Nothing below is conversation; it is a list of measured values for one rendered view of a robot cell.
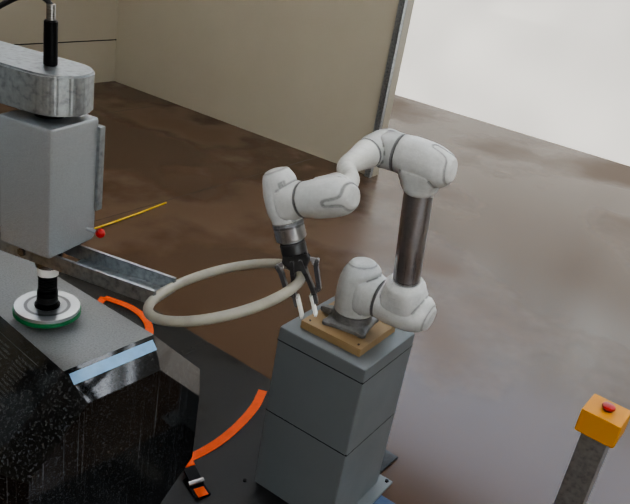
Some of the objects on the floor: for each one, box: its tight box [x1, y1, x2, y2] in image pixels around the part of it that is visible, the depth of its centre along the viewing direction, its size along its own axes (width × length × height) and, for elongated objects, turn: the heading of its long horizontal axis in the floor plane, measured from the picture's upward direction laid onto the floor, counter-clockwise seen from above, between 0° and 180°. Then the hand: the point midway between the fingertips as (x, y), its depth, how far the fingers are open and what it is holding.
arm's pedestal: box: [243, 296, 415, 504], centre depth 313 cm, size 50×50×80 cm
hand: (306, 305), depth 218 cm, fingers closed on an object, 3 cm apart
